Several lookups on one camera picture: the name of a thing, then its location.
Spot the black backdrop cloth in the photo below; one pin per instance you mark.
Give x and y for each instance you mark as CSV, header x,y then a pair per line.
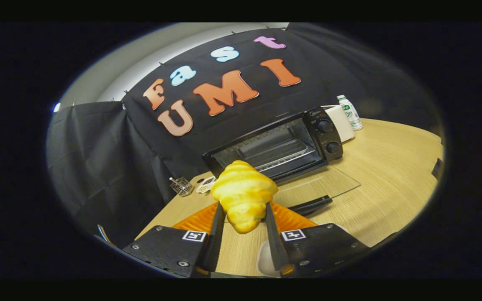
x,y
98,167

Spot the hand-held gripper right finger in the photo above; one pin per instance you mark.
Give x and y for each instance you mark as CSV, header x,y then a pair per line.
x,y
275,242

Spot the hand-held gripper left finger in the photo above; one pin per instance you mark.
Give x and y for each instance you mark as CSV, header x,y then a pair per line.
x,y
216,246

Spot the yellow croissant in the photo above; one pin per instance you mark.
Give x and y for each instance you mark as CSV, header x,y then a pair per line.
x,y
243,196

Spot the white bread toaster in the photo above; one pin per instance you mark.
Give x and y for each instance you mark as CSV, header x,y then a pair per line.
x,y
343,123

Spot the white bottle green label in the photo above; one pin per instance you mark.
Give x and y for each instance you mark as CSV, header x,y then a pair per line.
x,y
352,115

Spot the black toaster oven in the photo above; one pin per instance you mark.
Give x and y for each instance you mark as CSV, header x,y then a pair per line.
x,y
326,138

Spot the white divided snack dish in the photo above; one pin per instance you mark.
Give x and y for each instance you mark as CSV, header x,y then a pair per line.
x,y
205,186

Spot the white plate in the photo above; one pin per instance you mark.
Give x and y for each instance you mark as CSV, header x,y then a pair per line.
x,y
265,259

